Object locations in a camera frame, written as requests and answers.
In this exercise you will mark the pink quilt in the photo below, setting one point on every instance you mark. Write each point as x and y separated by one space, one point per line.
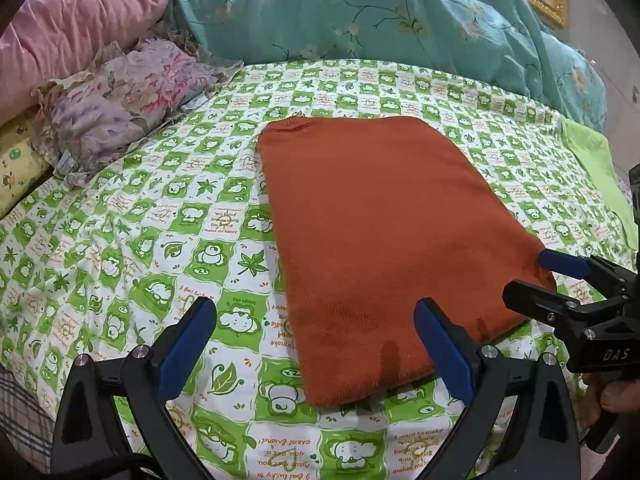
65 25

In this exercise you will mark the purple floral ruffled pillow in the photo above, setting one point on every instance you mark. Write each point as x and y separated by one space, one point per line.
125 100

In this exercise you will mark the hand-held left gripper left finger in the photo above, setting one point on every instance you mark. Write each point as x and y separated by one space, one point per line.
185 355

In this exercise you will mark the orange knit sweater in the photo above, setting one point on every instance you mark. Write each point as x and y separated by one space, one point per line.
380 220

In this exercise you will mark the plaid cloth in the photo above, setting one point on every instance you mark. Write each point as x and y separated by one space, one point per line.
20 420

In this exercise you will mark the yellow printed pillow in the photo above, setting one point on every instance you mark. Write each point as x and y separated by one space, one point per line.
17 170

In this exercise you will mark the teal floral quilt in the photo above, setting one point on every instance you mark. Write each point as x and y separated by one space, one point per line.
350 10

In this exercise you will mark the light green cloth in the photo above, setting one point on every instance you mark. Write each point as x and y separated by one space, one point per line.
592 160

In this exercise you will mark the person's right hand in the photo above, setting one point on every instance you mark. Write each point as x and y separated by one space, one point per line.
620 397

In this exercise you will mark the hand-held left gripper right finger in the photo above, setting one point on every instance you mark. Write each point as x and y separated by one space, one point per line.
445 355

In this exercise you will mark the green printed bedsheet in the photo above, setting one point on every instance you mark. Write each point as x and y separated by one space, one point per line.
150 220

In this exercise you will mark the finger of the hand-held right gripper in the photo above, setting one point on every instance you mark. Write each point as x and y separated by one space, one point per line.
565 263
540 300

